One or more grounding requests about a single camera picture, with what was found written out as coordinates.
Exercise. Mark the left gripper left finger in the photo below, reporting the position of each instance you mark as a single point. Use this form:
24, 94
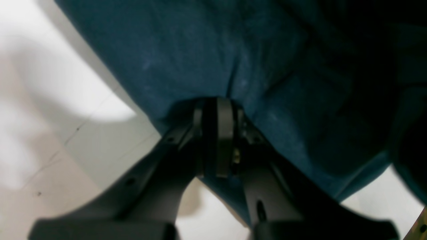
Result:
143, 203

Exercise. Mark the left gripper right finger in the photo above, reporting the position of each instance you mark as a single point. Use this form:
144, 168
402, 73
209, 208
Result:
283, 203

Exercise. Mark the dark teal t-shirt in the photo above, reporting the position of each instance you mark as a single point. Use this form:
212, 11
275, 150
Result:
338, 87

